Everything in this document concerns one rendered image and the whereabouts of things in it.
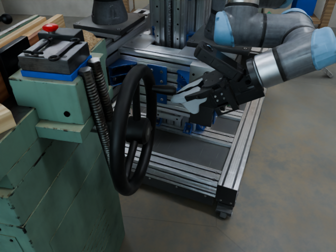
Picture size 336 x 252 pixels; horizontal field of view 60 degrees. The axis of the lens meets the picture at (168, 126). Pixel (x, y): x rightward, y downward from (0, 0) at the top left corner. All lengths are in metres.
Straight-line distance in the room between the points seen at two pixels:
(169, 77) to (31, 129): 0.73
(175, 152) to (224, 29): 0.91
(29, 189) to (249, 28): 0.57
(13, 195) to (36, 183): 0.07
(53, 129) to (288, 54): 0.48
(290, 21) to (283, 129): 1.45
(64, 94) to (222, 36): 0.36
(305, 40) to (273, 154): 1.31
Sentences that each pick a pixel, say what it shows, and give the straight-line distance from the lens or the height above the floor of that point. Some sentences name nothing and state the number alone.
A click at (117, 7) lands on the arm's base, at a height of 0.88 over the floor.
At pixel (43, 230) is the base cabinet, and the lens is 0.74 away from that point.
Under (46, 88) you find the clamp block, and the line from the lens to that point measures 0.58.
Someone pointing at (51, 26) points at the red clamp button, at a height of 1.02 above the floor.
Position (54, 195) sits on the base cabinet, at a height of 0.68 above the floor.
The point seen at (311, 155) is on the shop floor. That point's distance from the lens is 1.97.
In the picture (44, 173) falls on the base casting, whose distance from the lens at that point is 0.68.
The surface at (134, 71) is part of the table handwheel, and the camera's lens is 0.58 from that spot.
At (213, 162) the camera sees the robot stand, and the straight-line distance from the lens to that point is 1.44.
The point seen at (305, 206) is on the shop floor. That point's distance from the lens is 1.67.
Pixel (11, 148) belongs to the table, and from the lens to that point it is 0.58.
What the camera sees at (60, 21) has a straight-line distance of 1.00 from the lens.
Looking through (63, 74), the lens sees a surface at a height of 0.97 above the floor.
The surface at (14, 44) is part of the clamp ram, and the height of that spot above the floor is 0.99.
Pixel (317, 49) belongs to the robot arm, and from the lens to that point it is 0.63.
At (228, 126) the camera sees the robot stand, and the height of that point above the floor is 0.21.
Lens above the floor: 1.21
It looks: 38 degrees down
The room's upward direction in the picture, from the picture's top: straight up
